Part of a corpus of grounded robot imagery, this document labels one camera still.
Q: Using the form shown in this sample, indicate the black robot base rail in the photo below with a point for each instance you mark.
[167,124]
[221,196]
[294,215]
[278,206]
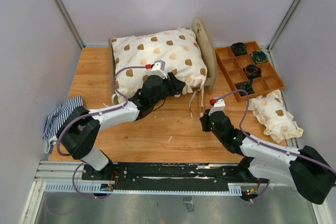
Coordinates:
[190,174]

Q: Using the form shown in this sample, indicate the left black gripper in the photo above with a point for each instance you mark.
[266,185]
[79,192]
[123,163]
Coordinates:
[176,85]

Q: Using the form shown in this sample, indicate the green black rolled sock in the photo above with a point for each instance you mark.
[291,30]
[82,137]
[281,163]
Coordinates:
[258,57]

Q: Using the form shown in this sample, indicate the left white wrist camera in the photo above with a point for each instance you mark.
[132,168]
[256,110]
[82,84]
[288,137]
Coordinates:
[158,69]

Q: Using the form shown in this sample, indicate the left aluminium frame post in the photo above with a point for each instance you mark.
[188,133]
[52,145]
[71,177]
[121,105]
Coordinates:
[65,15]

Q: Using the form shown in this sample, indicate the black rolled sock back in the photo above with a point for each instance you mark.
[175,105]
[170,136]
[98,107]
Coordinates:
[238,49]

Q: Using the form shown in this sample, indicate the dark green rolled sock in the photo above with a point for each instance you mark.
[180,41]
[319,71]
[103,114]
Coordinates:
[245,87]

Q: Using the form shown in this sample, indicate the right aluminium frame post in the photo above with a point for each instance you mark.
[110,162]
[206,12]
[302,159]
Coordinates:
[285,21]

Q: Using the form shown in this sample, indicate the white slotted cable duct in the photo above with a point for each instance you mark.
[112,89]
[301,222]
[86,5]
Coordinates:
[204,189]

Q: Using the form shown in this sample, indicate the striped blue white cloth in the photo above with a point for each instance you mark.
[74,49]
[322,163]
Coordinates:
[55,120]

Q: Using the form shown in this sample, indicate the black orange rolled sock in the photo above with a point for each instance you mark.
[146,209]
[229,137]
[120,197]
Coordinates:
[252,71]

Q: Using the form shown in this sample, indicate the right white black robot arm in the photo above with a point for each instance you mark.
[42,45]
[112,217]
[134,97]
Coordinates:
[304,169]

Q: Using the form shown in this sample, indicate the small bear print pillow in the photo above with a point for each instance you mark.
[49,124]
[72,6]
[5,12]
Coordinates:
[270,111]

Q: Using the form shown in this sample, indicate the bear print bed cushion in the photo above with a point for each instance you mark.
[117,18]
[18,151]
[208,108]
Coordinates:
[157,58]

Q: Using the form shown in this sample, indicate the aluminium frame post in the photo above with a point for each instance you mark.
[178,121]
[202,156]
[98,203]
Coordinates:
[285,21]
[65,15]

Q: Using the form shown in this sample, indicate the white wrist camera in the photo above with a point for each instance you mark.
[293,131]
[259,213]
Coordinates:
[158,69]
[217,105]

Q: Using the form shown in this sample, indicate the wooden pet bed frame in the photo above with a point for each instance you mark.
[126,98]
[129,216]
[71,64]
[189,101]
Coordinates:
[204,45]

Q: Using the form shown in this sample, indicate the orange wooden compartment tray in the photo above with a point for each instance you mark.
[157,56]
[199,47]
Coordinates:
[232,69]

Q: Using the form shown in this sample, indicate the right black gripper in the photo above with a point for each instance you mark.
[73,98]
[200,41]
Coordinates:
[204,119]

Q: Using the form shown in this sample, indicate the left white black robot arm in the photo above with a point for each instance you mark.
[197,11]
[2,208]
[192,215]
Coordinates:
[79,132]

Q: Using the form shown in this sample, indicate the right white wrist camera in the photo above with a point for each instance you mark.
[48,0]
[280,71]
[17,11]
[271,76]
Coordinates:
[217,105]

